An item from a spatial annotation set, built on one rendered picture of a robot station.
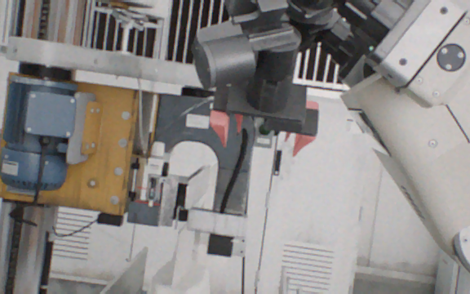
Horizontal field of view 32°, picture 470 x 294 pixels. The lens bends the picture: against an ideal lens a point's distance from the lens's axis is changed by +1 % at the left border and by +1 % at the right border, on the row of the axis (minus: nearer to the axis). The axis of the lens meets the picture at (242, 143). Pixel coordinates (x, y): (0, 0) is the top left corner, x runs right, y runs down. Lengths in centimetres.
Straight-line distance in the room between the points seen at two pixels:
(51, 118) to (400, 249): 460
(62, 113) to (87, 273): 318
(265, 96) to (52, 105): 87
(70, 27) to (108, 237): 287
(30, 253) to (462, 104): 131
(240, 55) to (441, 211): 46
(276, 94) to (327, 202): 376
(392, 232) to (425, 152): 495
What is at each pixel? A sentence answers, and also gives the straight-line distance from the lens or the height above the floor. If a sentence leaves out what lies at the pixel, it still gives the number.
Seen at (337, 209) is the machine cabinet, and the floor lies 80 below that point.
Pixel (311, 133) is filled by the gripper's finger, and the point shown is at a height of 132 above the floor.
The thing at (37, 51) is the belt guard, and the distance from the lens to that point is 188.
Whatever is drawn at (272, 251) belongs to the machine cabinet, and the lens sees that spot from 482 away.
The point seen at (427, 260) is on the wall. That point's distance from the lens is 623.
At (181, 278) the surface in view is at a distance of 242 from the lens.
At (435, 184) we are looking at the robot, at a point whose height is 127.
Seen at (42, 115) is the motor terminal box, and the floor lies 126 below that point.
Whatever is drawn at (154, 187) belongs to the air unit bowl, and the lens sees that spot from 200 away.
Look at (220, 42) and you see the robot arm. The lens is 98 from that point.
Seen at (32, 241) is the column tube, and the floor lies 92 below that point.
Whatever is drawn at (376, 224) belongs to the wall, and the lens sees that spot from 614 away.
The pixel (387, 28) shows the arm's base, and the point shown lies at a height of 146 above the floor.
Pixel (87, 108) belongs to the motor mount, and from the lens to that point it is 194.
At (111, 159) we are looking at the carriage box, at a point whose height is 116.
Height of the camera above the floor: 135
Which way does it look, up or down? 3 degrees down
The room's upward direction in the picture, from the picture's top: 8 degrees clockwise
